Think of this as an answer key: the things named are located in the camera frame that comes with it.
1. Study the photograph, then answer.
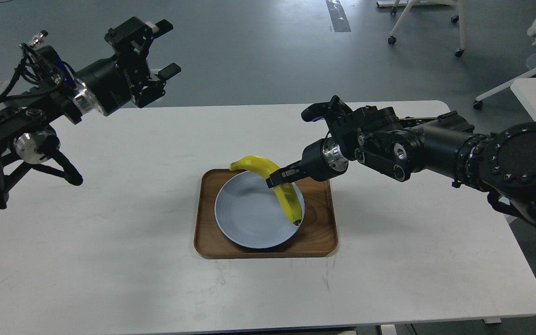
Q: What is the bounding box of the light blue plate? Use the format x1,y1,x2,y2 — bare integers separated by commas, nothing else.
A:
214,172,302,249

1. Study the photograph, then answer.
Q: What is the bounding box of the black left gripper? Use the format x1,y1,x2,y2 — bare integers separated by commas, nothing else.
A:
73,19,181,116

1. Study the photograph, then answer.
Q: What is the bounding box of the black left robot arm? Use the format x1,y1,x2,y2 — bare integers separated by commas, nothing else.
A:
0,17,181,210

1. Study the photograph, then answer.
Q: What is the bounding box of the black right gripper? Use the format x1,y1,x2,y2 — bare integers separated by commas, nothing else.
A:
266,138,349,188

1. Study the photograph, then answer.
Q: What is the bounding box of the white rolling table frame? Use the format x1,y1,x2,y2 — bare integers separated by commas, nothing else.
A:
375,0,467,59

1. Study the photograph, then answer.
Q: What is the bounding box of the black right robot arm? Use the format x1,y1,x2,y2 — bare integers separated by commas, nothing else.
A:
266,95,536,227

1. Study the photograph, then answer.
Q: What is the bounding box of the brown wooden tray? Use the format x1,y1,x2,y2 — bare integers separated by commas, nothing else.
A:
193,169,338,259

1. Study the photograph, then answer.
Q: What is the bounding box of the yellow banana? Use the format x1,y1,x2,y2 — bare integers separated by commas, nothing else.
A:
229,155,303,226

